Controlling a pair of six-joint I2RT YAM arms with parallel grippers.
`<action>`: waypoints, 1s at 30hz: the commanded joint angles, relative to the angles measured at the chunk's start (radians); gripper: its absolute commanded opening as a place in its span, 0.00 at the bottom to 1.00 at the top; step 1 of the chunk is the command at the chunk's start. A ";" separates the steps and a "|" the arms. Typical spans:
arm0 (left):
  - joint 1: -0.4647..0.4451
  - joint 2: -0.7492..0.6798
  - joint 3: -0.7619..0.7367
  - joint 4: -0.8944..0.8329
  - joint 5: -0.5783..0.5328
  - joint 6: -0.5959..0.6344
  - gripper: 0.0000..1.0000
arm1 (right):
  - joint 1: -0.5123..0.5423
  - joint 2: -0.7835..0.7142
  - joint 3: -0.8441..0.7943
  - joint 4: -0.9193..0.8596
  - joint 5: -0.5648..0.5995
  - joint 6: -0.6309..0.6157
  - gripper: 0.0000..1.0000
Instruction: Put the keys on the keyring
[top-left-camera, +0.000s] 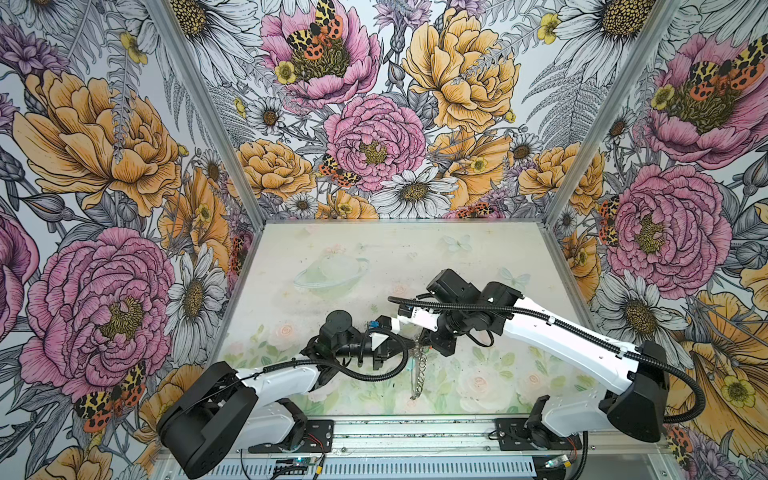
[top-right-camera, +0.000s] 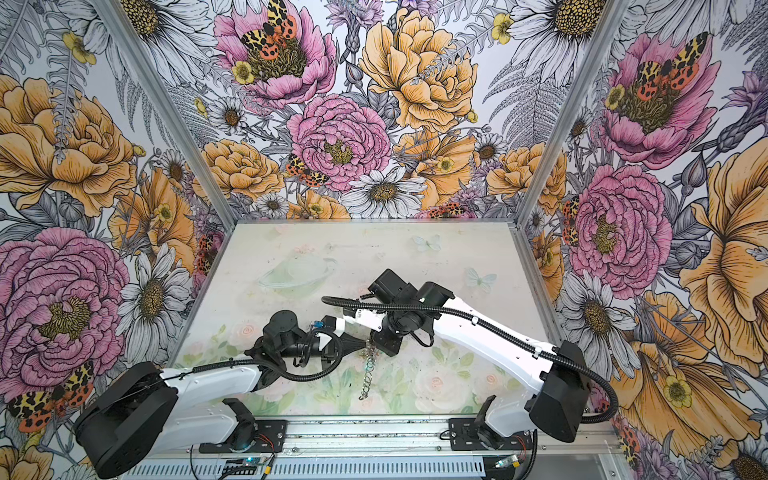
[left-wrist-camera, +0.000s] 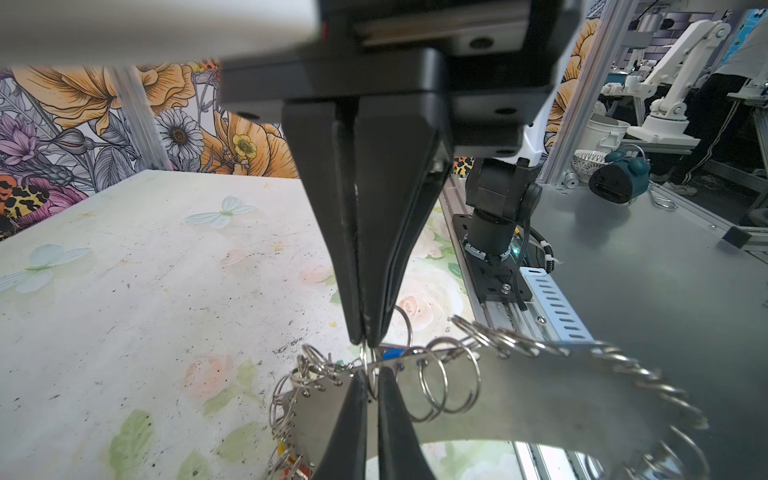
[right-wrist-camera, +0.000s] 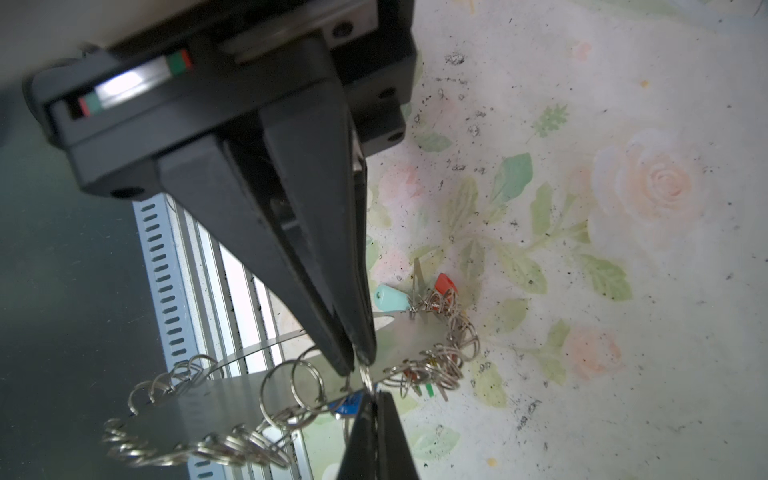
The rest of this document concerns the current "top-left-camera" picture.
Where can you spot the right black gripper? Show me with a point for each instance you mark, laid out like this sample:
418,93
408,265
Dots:
447,348

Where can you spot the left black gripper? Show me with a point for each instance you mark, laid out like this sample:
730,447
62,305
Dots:
385,353

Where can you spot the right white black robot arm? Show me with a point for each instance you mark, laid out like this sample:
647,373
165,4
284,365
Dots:
637,393

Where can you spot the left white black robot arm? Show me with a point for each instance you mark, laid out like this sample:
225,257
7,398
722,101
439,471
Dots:
251,410

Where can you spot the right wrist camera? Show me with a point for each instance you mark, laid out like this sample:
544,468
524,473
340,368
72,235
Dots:
416,316

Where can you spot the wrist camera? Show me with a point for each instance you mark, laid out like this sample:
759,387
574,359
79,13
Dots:
416,316
376,329

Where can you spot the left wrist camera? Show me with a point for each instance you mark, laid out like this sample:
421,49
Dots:
376,329

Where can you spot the aluminium front rail frame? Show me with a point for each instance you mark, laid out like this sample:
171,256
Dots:
449,447

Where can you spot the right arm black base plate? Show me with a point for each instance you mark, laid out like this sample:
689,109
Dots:
513,434

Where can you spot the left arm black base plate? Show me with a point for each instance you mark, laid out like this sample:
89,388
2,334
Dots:
312,436

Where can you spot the right aluminium corner post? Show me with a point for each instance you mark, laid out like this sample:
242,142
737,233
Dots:
645,49

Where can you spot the aluminium corner post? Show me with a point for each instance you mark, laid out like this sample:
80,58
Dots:
645,49
184,60

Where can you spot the left aluminium corner post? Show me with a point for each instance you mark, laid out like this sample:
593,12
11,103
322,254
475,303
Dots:
184,60

